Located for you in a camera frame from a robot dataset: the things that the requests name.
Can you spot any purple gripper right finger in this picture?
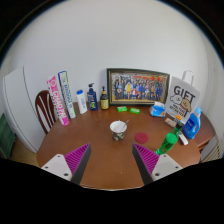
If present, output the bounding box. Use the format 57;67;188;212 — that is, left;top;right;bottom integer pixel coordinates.
132;143;182;185

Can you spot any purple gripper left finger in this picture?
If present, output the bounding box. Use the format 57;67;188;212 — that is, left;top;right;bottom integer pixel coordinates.
42;143;91;185

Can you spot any green plastic soda bottle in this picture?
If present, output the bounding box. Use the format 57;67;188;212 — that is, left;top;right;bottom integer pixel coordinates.
156;122;183;155

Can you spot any red round coaster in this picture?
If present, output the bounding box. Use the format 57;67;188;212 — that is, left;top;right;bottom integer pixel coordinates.
135;132;148;144

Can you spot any white remote control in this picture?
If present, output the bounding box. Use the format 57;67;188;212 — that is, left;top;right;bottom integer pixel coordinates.
179;132;188;145

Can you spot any small snack packet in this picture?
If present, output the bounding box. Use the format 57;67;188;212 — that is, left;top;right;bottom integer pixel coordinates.
165;118;177;128

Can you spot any camouflage paper cup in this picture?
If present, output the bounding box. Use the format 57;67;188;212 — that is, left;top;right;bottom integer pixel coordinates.
110;120;127;141

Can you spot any blue detergent bottle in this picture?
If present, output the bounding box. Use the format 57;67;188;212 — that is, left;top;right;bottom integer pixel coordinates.
183;107;202;139

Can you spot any blue tissue pack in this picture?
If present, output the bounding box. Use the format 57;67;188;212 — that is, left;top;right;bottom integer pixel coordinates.
149;102;166;117

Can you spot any right green soap bar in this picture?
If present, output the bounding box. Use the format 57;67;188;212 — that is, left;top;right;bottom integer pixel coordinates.
130;108;140;114

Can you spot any green soap bar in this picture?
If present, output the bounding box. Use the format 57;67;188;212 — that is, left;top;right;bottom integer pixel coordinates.
117;106;127;112
130;108;140;114

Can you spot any wooden chair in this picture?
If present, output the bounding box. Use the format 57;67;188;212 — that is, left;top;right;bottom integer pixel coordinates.
35;90;56;133

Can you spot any white radiator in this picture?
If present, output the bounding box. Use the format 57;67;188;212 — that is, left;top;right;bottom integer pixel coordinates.
201;137;224;162

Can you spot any left green soap bar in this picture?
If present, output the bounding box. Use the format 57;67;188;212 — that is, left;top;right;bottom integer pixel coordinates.
117;106;127;112

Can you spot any white lotion bottle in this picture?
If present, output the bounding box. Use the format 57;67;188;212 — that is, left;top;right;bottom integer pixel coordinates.
76;90;87;114

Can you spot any blue pump shampoo bottle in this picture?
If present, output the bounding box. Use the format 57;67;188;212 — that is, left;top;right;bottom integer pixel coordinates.
87;84;98;111

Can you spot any dark yellow pump bottle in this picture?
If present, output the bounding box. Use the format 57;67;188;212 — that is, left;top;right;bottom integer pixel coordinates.
100;87;109;110

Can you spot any white gift paper bag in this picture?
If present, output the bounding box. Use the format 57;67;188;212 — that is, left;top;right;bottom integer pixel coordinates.
165;70;200;123

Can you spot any framed group photo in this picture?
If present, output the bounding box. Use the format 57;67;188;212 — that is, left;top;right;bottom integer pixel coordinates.
107;68;170;105

